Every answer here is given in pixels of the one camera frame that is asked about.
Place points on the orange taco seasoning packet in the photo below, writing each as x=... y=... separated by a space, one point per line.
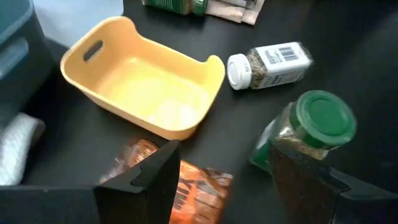
x=199 y=193

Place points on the green-labelled spice bottle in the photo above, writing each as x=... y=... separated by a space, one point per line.
x=174 y=4

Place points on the green-lidded spice jar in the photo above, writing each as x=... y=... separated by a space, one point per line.
x=323 y=118

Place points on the teal plastic bin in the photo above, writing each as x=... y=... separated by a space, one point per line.
x=18 y=62

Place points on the frosted translucent plastic bin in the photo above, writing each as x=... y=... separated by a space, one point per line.
x=77 y=18

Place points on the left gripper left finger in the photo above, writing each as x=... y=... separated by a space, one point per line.
x=149 y=193

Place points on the white-capped spice jar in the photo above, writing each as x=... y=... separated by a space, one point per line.
x=280 y=62

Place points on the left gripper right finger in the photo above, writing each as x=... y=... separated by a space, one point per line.
x=308 y=193

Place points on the small yellow plastic bin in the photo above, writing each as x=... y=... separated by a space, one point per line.
x=146 y=93

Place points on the white waffle cloth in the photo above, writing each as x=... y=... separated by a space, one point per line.
x=15 y=149

